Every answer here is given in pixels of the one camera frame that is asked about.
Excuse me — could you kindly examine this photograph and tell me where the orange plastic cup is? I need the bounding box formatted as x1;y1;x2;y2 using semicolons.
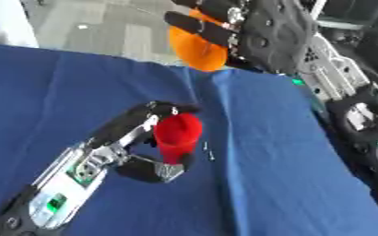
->
168;8;231;72

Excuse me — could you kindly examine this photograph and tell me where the red plastic cup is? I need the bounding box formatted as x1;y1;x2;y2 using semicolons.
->
151;112;206;166

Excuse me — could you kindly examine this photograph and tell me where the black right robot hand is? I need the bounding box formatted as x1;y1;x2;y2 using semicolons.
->
163;0;318;74

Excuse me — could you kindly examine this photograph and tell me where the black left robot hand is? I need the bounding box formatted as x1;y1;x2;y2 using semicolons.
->
84;100;204;184

